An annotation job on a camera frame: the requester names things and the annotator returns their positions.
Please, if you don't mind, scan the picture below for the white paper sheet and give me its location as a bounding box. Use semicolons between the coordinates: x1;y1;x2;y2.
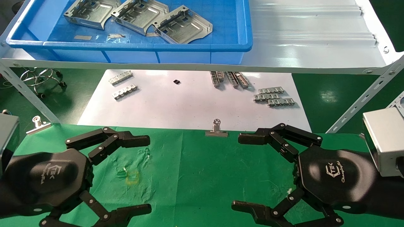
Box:
77;69;312;133

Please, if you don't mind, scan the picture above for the perforated shelf brace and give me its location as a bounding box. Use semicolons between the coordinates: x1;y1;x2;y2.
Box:
326;57;404;133
0;61;60;124

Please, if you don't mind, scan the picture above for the clear plastic bag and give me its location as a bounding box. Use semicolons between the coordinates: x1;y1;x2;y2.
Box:
106;33;130;43

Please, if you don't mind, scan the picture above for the chrome stool base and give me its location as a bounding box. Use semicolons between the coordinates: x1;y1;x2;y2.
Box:
20;68;67;99

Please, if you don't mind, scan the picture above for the notched metal strip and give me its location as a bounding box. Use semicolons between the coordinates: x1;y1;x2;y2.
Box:
258;88;285;95
109;71;133;86
267;98;295;108
253;93;280;102
112;84;139;100

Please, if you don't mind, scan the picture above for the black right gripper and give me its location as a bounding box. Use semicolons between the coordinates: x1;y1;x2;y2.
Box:
231;123;379;227

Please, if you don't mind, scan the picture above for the blue plastic bin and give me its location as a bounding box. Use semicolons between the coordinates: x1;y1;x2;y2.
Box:
6;0;253;64

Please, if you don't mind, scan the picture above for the sheet metal bracket part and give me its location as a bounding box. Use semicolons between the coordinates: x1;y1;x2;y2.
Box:
152;5;213;44
110;0;170;36
63;0;122;30

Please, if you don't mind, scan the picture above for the silver binder clip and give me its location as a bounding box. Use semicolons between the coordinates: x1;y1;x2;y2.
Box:
26;116;52;135
205;119;229;137

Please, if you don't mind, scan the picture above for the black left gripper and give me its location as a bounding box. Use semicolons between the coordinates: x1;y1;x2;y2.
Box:
4;127;152;227

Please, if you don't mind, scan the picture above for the grey metal rail piece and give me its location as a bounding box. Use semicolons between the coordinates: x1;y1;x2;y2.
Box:
226;72;250;89
210;71;225;88

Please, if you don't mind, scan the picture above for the perforated metal angle bar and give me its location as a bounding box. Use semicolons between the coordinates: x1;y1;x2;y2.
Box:
387;91;404;118

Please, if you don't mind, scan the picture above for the green cloth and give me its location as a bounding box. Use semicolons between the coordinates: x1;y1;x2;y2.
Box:
0;124;404;227

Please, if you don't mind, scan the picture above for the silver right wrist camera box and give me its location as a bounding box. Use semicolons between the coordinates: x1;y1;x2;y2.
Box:
362;108;404;178

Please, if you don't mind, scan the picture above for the white metal shelf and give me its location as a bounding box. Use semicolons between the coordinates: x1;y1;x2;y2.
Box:
0;0;404;75

